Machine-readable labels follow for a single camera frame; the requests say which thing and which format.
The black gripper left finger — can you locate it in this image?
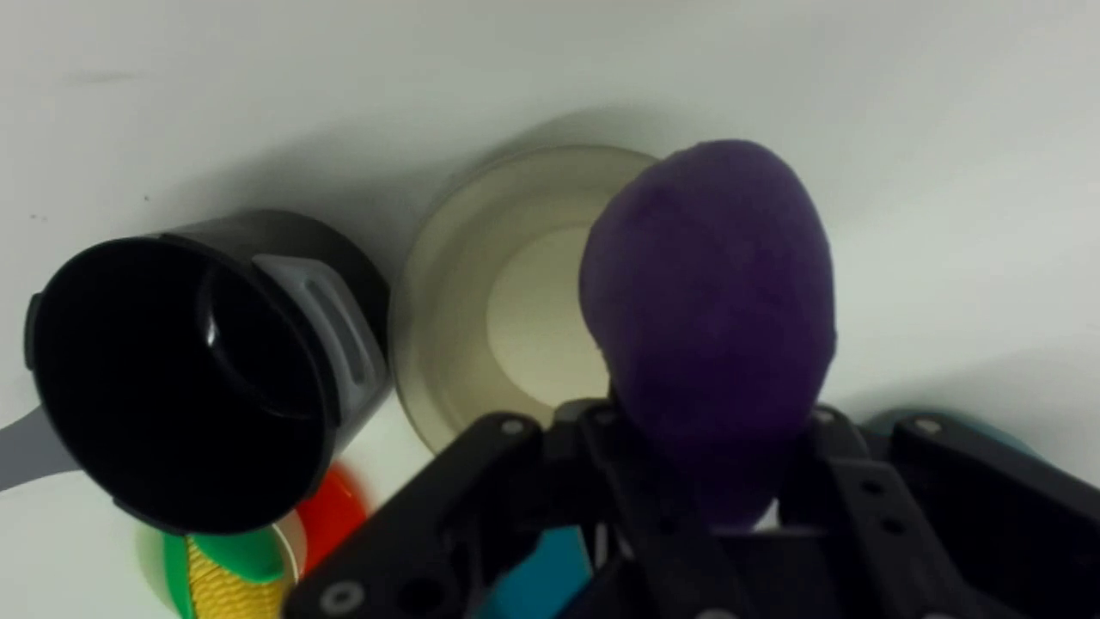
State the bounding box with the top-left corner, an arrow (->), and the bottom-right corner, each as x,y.
283,407 -> 679,619

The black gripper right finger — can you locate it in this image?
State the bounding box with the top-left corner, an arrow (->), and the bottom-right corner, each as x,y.
778,402 -> 1100,619

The purple plush object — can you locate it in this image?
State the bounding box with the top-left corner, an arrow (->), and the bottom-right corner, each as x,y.
577,142 -> 834,529

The teal toy frying pan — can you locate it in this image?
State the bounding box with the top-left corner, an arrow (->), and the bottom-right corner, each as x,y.
473,526 -> 593,619

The yellow green toy vegetable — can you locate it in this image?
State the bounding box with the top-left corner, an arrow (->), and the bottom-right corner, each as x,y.
138,458 -> 375,619

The black saucepan grey handle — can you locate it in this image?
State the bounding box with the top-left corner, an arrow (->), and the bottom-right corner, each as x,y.
0,208 -> 389,533

